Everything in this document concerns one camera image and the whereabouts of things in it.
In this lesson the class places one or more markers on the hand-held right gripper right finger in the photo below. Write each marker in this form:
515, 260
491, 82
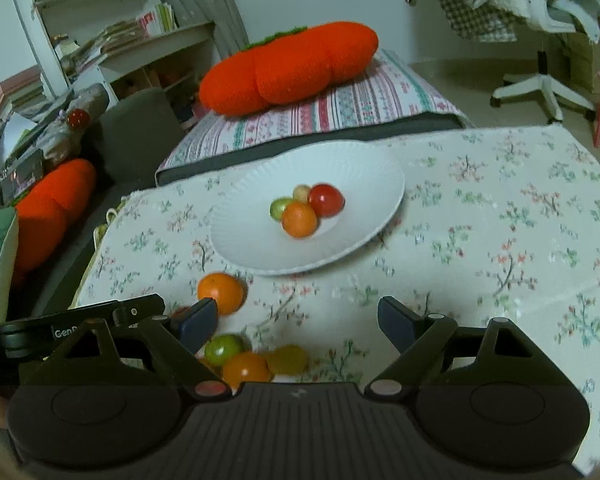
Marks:
397, 322

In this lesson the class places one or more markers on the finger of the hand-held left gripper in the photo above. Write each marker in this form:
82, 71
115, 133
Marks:
137, 310

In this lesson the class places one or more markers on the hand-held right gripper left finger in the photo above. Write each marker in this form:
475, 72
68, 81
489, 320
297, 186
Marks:
199, 322

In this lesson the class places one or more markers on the green tomato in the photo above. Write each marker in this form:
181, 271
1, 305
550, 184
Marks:
223, 348
279, 208

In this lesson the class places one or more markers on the large orange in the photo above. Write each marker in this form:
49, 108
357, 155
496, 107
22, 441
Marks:
222, 290

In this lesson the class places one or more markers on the orange tomato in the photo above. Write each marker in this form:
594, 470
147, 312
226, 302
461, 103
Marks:
245, 369

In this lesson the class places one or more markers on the yellow tomato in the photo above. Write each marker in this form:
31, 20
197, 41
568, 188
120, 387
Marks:
287, 359

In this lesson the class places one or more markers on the white ribbed plate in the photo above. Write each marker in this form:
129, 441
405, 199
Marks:
260, 195

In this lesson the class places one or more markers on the floral tablecloth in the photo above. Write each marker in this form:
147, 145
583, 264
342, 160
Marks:
480, 260

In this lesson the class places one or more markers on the small orange plush cushion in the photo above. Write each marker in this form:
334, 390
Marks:
50, 210

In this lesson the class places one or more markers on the red tomato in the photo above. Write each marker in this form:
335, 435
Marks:
326, 200

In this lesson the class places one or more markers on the small orange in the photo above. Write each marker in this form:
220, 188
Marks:
299, 220

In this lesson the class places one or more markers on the small yellow-red fruit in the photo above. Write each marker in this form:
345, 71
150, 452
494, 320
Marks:
301, 191

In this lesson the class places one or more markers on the clutter pile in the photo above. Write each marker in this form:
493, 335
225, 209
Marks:
30, 150

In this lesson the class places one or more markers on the small red ball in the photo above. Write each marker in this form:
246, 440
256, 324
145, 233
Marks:
78, 118

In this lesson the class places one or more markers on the striped pink pillow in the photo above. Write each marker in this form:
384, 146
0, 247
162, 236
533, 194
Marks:
360, 97

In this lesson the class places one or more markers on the stack of books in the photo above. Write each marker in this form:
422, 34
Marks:
17, 92

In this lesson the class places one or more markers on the large orange plush cushion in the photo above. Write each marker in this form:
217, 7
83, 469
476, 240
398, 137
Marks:
290, 67

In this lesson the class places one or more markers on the pile of papers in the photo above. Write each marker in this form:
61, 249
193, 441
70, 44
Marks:
110, 40

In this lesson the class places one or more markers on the white bookshelf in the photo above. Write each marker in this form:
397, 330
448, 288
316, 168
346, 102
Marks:
190, 42

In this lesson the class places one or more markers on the white office chair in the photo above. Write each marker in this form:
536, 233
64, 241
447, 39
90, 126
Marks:
547, 85

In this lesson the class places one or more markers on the checked cloth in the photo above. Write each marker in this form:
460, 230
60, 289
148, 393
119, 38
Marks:
475, 17

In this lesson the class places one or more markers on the grey curtain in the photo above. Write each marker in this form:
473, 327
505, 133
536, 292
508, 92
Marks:
200, 0

